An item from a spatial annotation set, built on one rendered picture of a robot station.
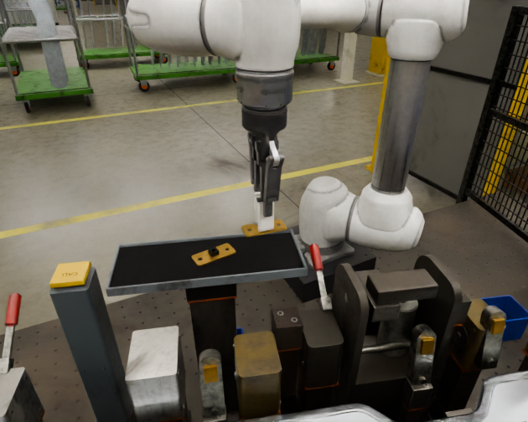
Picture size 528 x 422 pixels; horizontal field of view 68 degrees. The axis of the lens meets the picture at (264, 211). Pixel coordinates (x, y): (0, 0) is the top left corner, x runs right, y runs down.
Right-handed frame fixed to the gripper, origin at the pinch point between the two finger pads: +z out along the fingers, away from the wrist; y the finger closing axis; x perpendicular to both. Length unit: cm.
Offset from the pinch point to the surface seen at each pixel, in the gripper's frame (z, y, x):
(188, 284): 10.1, 4.5, -16.0
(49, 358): 56, -30, -55
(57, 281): 10.0, -3.5, -38.6
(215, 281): 10.1, 5.3, -11.1
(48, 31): 24, -590, -117
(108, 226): 126, -217, -54
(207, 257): 9.6, -1.6, -11.2
